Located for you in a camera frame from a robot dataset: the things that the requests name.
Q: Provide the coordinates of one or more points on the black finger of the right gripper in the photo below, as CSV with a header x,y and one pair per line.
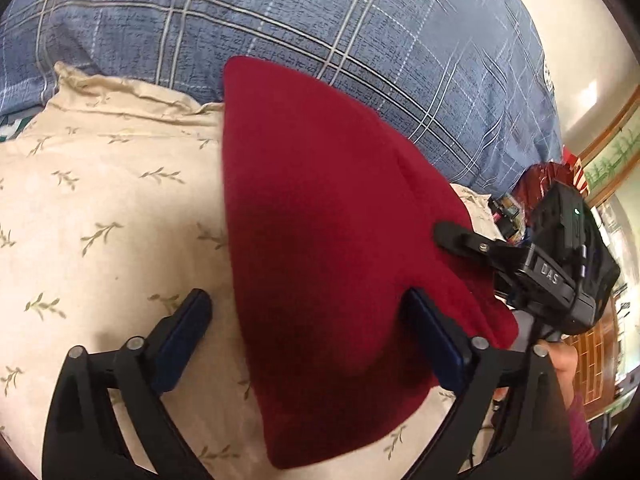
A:
x,y
469,244

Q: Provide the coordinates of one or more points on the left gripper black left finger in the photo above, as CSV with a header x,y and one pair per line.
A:
x,y
106,419

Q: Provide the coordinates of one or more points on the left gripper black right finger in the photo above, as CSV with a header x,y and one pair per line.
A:
x,y
508,419

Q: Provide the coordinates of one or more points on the red knit sweater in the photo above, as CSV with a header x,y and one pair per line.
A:
x,y
330,216

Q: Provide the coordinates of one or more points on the magenta right sleeve forearm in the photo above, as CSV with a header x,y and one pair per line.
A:
x,y
583,451

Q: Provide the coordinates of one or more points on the person's right hand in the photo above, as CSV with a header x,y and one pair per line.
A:
x,y
564,359

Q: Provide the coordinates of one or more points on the red plastic bag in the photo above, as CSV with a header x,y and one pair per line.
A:
x,y
536,181

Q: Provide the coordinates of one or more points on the blue plaid quilt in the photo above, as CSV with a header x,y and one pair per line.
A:
x,y
463,80

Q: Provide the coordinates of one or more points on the cream leaf-print pillow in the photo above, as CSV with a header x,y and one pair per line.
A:
x,y
112,211

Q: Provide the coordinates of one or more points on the grey star-pattern bedsheet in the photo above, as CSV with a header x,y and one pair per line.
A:
x,y
12,126

